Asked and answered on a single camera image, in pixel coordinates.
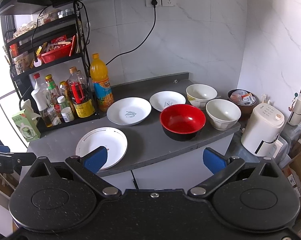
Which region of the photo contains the plain white plate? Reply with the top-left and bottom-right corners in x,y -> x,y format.
75,126 -> 128,170

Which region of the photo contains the white ribbed bowl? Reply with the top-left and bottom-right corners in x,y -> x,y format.
206,99 -> 241,131

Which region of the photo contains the red and black bowl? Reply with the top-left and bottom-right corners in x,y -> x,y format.
159,104 -> 206,141

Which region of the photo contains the white plate Sweet print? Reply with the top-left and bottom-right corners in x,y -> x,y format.
107,97 -> 151,126

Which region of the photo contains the white bowl yellow pattern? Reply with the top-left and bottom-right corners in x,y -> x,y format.
186,84 -> 218,109

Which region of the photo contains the white plate Bakery print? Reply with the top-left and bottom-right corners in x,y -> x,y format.
150,91 -> 186,112

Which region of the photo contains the green tea box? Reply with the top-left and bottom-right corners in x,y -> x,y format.
12,109 -> 41,142

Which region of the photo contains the white electric kettle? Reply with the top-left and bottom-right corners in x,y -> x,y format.
241,103 -> 285,158

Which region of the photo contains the small white jar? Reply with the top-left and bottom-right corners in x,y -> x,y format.
61,107 -> 75,122

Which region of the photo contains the soy sauce bottle yellow label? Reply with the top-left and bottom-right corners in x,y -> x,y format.
68,67 -> 95,118

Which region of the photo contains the white spray oil bottle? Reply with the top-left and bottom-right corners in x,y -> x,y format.
31,88 -> 52,127

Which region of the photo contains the sauce bottle green label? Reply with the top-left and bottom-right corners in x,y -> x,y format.
45,74 -> 61,113

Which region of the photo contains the clear bottle red cap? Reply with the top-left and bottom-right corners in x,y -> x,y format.
33,73 -> 47,97

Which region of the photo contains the white small appliance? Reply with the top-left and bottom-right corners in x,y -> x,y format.
288,93 -> 301,126

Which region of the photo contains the orange juice bottle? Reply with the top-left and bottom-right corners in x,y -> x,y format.
90,53 -> 114,112

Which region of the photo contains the black metal shelf rack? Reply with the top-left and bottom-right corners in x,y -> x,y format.
2,0 -> 101,133

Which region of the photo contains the red plastic basket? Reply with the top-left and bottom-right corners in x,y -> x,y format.
40,42 -> 72,63

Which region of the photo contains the black power cable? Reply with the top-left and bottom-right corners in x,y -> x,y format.
105,0 -> 158,66

